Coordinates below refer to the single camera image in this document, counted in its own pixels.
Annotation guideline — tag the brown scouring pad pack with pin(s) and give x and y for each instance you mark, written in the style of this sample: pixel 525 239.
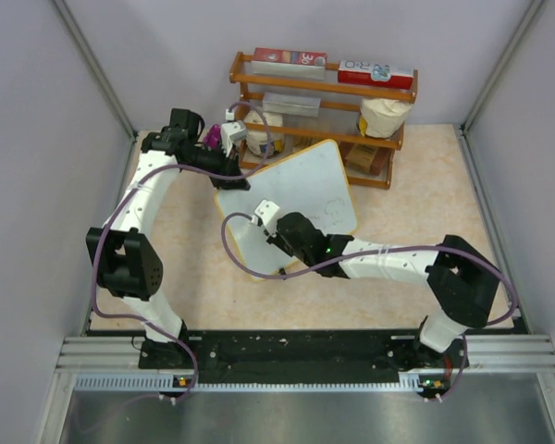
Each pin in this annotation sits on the brown scouring pad pack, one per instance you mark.
pixel 366 159

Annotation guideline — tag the cream paper bag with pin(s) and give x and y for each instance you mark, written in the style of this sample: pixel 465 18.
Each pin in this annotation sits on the cream paper bag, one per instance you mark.
pixel 381 118

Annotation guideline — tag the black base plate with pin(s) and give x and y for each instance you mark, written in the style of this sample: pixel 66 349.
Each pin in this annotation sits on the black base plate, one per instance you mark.
pixel 299 356

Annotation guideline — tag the aluminium frame post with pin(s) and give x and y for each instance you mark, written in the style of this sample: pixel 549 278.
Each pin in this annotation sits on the aluminium frame post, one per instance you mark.
pixel 527 22
pixel 92 64

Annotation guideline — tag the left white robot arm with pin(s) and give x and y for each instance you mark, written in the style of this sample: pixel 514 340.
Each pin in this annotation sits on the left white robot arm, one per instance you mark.
pixel 124 261

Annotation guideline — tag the red white box right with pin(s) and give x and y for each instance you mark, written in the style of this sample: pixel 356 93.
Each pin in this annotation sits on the red white box right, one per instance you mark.
pixel 374 75

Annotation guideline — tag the white round tub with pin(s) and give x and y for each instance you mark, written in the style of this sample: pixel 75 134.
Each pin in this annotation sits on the white round tub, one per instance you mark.
pixel 257 141

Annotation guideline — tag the aluminium frame post left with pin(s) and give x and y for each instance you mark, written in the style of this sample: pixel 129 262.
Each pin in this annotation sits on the aluminium frame post left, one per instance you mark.
pixel 92 64

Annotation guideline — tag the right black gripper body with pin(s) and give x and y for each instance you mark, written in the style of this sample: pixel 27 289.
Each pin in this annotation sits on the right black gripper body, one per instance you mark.
pixel 278 241

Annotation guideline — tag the orange wooden shelf rack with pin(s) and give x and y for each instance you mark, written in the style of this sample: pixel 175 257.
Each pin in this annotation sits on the orange wooden shelf rack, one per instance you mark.
pixel 338 113

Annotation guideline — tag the purple snack bag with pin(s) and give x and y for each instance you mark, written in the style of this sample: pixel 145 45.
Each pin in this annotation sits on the purple snack bag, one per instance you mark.
pixel 212 139

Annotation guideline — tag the red foil box left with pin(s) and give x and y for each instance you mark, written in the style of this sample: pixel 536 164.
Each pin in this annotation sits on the red foil box left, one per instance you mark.
pixel 274 57

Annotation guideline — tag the clear plastic box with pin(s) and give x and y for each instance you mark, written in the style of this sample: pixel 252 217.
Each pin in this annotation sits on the clear plastic box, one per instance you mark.
pixel 294 105

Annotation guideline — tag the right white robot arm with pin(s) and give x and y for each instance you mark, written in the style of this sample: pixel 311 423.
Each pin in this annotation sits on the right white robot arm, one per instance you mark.
pixel 463 282

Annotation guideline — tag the yellow framed whiteboard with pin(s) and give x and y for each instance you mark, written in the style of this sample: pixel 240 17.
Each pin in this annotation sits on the yellow framed whiteboard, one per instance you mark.
pixel 312 182

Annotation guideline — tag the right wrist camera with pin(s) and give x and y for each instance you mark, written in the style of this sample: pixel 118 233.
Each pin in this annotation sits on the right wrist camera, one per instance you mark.
pixel 266 215

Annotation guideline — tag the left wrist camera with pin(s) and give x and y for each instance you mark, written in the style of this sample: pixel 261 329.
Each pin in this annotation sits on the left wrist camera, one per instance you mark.
pixel 232 131

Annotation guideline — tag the aluminium frame post right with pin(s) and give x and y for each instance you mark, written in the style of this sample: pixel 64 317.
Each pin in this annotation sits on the aluminium frame post right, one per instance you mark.
pixel 527 22

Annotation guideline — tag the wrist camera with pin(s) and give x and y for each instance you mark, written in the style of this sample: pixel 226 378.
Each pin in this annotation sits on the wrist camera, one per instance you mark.
pixel 266 215
pixel 232 131

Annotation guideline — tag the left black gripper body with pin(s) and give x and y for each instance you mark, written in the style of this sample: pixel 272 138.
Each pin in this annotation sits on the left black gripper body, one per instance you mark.
pixel 214 161

